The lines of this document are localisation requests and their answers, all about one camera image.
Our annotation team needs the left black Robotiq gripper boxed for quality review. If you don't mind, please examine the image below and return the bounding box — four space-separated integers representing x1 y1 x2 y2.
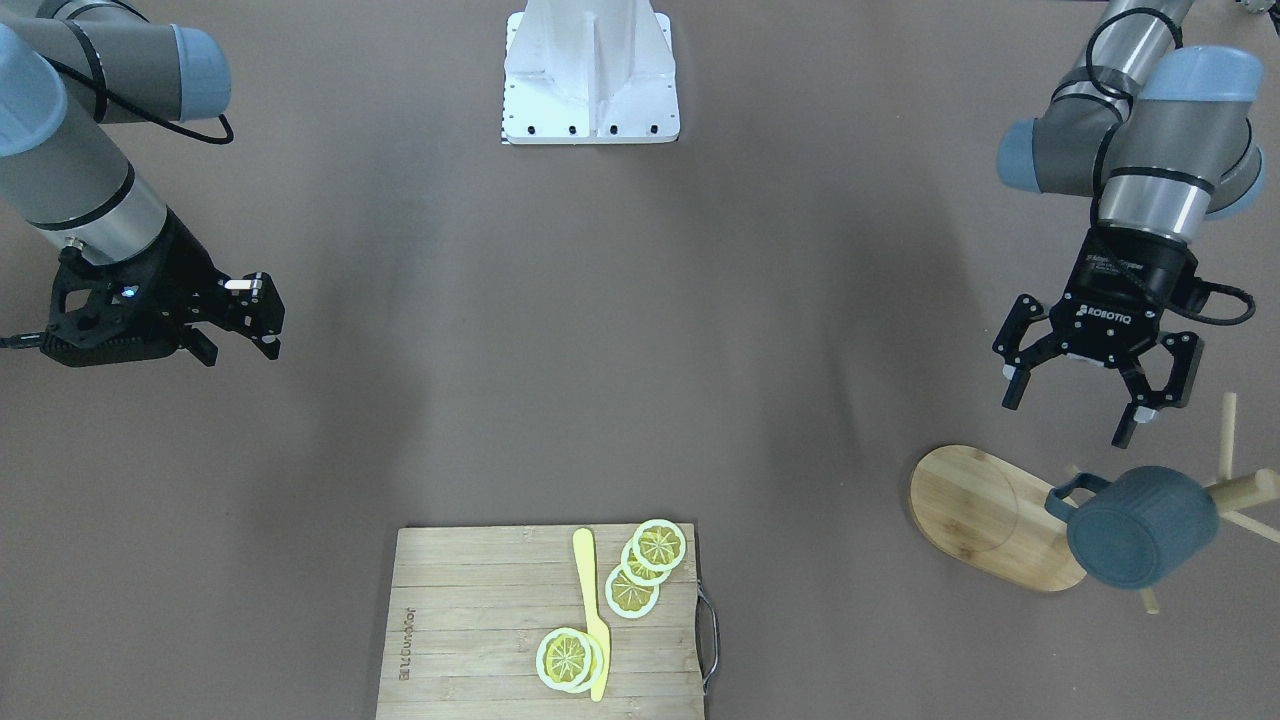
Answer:
992 225 1204 448

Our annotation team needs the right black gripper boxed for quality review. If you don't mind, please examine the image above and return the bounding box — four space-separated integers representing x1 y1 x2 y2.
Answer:
155 211 285 366

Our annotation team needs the blue-grey mug yellow inside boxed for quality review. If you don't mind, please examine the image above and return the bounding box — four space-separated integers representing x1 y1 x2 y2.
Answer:
1044 466 1220 591

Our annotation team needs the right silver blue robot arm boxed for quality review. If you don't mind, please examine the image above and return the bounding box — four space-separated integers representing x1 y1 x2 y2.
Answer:
1 1 285 366

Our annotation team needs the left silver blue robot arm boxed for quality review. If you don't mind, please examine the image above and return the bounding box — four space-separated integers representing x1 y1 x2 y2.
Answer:
993 1 1265 448

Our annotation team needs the wooden cup rack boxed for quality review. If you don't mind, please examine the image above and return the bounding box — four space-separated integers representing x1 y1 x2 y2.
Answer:
908 392 1277 614

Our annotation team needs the bamboo cutting board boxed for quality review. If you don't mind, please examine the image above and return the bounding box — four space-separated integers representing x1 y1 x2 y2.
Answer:
376 521 719 719

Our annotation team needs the yellow plastic knife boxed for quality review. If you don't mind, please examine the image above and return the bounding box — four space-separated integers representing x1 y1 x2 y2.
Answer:
572 527 612 703

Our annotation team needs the lemon slice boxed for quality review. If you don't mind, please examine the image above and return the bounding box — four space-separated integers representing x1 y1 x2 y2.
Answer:
630 519 687 573
620 539 671 587
535 626 595 693
605 565 660 619
566 634 607 694

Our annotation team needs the lemon slice middle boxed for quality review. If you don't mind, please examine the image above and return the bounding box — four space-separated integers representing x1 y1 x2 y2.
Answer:
620 539 671 587

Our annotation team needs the lemon slice lower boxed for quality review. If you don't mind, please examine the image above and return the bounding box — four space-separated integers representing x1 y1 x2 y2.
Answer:
605 565 660 619

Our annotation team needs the lemon slice top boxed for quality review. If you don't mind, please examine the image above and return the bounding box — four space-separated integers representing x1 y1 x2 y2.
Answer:
630 519 687 573

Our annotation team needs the lemon slice behind front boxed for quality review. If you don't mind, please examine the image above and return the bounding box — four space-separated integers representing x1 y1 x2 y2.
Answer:
566 634 607 694

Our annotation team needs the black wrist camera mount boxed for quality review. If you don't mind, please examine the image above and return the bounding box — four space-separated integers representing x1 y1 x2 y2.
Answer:
38 246 187 368

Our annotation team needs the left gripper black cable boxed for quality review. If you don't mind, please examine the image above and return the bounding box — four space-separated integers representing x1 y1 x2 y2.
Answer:
1187 275 1257 327

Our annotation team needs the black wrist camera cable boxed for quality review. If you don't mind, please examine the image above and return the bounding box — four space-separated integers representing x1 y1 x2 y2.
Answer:
0 54 236 351

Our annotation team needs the white pedestal column base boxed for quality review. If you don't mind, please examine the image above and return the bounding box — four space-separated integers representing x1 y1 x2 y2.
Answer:
500 1 681 145

